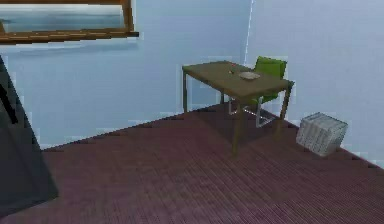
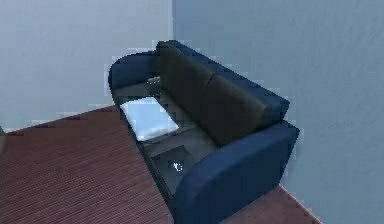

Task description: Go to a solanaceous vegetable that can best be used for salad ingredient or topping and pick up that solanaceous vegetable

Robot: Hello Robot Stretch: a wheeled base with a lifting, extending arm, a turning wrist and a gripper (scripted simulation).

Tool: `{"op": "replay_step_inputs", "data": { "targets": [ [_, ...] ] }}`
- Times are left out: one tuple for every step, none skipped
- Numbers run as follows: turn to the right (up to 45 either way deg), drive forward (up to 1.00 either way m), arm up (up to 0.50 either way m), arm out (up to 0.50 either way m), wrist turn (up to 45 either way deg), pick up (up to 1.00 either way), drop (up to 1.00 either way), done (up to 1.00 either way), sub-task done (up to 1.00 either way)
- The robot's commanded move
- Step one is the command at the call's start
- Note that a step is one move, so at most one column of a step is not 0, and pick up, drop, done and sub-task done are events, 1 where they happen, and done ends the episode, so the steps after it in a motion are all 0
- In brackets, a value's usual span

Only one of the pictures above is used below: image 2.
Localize white pillow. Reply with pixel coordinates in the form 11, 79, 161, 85
119, 96, 180, 142

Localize black laptop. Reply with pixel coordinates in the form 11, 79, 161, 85
150, 144, 202, 196

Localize dark blue sofa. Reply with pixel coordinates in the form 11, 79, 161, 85
107, 39, 300, 224

